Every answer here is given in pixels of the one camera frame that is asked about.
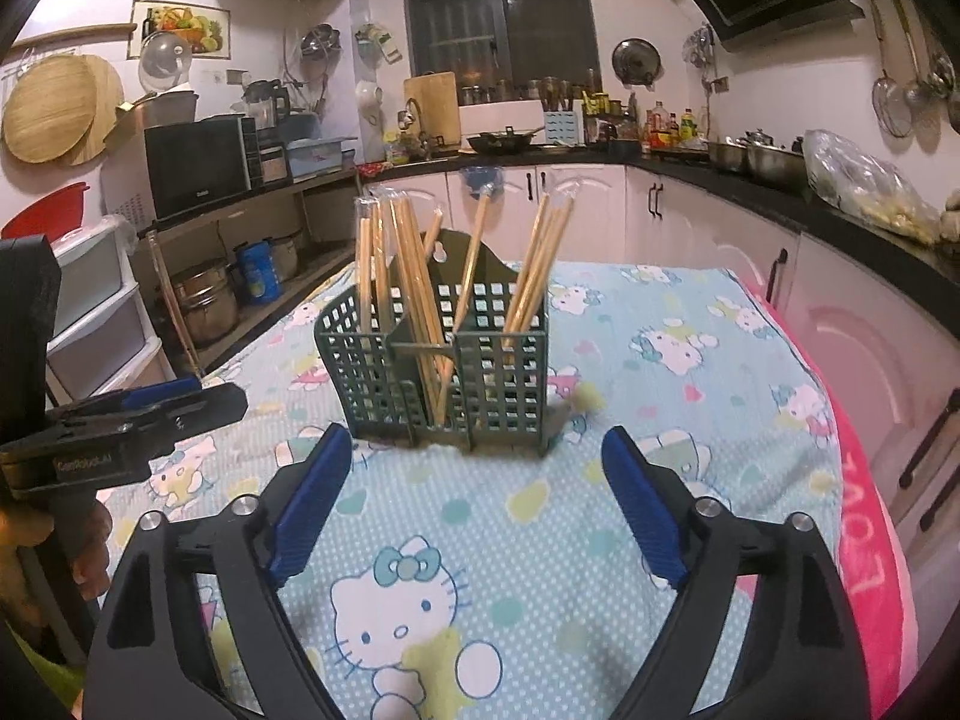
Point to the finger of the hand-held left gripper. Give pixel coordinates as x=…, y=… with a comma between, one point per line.
x=217, y=406
x=150, y=390

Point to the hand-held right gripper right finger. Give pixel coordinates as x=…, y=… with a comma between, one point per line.
x=645, y=510

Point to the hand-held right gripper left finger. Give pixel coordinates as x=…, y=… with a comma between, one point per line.
x=311, y=510

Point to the green lattice plastic utensil holder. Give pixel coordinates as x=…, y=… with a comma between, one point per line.
x=510, y=390

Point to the group of wooden chopsticks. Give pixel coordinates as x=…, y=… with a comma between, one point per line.
x=405, y=270

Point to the row of hanging kitchen utensils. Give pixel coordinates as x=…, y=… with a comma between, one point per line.
x=911, y=82

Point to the person's left hand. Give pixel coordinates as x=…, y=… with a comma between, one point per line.
x=94, y=547

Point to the large steel stockpot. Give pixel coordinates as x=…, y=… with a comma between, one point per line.
x=202, y=304

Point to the plastic drawer unit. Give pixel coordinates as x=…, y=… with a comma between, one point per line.
x=97, y=300

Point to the cartoon cat printed blanket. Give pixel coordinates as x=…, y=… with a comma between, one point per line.
x=525, y=577

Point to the blue packet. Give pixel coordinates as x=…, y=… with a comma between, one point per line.
x=259, y=274

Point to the wooden shelf rack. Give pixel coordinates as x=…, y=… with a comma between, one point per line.
x=315, y=281

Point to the small steel pot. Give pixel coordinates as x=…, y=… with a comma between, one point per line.
x=289, y=255

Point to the red plastic basin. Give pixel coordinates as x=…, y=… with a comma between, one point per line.
x=45, y=214

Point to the black microwave oven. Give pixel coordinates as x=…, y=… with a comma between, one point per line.
x=195, y=165

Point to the steel pan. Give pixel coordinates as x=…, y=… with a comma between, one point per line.
x=169, y=109

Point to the red packet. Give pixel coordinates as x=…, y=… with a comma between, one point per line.
x=373, y=169

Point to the round bamboo tray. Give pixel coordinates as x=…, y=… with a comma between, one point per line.
x=52, y=109

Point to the blender jug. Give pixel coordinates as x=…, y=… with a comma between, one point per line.
x=264, y=101

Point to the hanging glass pot lid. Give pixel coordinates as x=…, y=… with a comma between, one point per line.
x=166, y=60

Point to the black kitchen countertop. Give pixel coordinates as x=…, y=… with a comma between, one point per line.
x=825, y=221

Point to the white plastic scoop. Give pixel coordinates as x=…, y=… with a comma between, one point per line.
x=369, y=101

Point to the kitchen faucet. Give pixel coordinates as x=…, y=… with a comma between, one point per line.
x=416, y=124

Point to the blue plastic bag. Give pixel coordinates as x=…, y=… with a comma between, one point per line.
x=480, y=181

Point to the wooden rolling pin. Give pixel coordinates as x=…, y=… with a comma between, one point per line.
x=75, y=35

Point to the small steel basin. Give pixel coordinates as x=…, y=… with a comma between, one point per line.
x=727, y=154

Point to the large steel basin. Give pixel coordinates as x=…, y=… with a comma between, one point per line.
x=776, y=165

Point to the wooden cutting board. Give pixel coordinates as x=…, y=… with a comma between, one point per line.
x=433, y=105

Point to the hanging steel colander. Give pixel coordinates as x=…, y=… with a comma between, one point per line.
x=321, y=41

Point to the cluster of sauce bottles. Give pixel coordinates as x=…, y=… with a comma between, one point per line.
x=675, y=127

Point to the black wok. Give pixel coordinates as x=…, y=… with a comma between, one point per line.
x=502, y=141

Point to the blue knife holder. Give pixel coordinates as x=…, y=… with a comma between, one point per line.
x=564, y=127

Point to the spice rack with jars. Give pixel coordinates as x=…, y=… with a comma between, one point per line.
x=609, y=120

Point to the clear plastic bag of food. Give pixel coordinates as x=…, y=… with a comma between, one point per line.
x=862, y=180

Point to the hanging packaged kitchen tool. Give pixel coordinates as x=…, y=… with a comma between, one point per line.
x=379, y=43

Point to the ginger root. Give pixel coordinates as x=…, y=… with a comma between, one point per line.
x=951, y=217

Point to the row of metal jars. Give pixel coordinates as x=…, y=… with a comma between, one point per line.
x=525, y=90

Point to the dark kitchen window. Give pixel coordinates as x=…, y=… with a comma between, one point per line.
x=457, y=37

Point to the hanging steel pot lid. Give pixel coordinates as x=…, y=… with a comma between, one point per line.
x=636, y=61

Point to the bunch of hanging small tools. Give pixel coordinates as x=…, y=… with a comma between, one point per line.
x=699, y=45

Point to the fruit wall poster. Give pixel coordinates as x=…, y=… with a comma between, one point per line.
x=202, y=26

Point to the wall socket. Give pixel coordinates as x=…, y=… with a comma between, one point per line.
x=718, y=84

